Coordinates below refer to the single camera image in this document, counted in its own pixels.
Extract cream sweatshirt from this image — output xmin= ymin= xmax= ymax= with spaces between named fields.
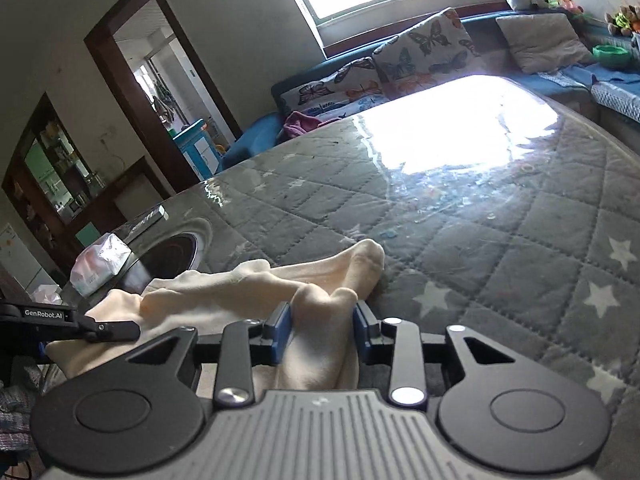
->
xmin=45 ymin=237 xmax=386 ymax=391

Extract tissue pack left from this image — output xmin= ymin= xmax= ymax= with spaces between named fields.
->
xmin=29 ymin=284 xmax=63 ymax=304

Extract tissue pack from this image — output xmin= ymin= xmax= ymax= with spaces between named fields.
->
xmin=29 ymin=284 xmax=63 ymax=304
xmin=70 ymin=233 xmax=131 ymax=298

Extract white refrigerator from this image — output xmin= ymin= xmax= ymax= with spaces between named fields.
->
xmin=0 ymin=223 xmax=42 ymax=292

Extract tissue pack centre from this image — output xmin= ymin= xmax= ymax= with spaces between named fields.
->
xmin=70 ymin=233 xmax=131 ymax=298

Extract round black table heater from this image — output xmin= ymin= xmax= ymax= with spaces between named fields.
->
xmin=107 ymin=219 xmax=212 ymax=294

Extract dark wooden display cabinet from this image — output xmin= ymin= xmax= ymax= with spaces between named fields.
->
xmin=2 ymin=96 xmax=169 ymax=281

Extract remote control on table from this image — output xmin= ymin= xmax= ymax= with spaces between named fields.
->
xmin=115 ymin=205 xmax=167 ymax=245

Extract blue white cabinet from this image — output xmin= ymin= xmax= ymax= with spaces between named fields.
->
xmin=174 ymin=119 xmax=222 ymax=181

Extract magenta cloth on sofa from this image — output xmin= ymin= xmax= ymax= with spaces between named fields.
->
xmin=282 ymin=110 xmax=334 ymax=141

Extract flat butterfly print pillow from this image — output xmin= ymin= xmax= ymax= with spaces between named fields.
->
xmin=280 ymin=56 xmax=388 ymax=122

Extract upright butterfly print pillow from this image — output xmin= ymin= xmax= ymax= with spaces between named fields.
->
xmin=372 ymin=8 xmax=488 ymax=100

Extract grey square cushion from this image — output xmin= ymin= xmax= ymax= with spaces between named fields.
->
xmin=496 ymin=13 xmax=594 ymax=74

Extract blue corner sofa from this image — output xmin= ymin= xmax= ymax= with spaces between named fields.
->
xmin=220 ymin=9 xmax=639 ymax=169

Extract green plastic bowl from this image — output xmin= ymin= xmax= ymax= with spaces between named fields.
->
xmin=592 ymin=44 xmax=632 ymax=70

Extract orange green plush toy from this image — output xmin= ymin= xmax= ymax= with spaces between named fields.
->
xmin=548 ymin=0 xmax=584 ymax=14

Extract brown green plush toys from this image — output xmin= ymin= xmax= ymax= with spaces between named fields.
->
xmin=604 ymin=6 xmax=640 ymax=37

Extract dark wooden door frame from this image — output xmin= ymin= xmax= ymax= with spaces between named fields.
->
xmin=83 ymin=0 xmax=244 ymax=196

